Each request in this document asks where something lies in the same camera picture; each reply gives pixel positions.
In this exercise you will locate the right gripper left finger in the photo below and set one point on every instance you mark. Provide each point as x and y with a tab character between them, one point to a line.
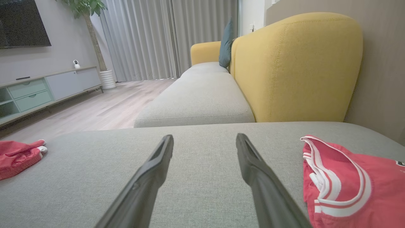
148	186

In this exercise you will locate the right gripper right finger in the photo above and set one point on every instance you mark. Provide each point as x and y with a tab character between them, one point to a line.
269	196

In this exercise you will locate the red shirt with white sleeves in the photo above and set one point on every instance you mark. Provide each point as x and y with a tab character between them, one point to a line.
364	190

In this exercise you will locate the red shorts with white band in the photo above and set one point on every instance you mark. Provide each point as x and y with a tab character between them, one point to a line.
15	156

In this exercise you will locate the grey sofa seat cushion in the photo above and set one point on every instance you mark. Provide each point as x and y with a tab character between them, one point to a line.
196	95

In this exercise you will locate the white ribbed plant pot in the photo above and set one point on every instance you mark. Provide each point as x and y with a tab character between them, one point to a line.
108	79

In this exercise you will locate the yellow sofa backrest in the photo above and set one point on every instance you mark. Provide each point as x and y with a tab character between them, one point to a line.
297	66

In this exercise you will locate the grey green tv cabinet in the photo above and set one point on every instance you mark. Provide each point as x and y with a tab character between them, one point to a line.
47	91

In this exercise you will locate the yellow sofa armrest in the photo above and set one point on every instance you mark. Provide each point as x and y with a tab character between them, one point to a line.
205	52

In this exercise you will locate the grey curtains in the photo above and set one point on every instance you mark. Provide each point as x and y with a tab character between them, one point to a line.
142	38

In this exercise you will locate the blue throw pillow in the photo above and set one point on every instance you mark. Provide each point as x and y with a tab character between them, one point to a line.
226	44

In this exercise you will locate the green indoor tree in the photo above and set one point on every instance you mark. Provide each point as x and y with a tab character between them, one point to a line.
91	31

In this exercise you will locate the small white security camera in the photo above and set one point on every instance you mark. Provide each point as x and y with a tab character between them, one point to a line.
76	64

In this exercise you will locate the black wall television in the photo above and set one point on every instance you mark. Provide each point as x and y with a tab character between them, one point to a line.
22	22

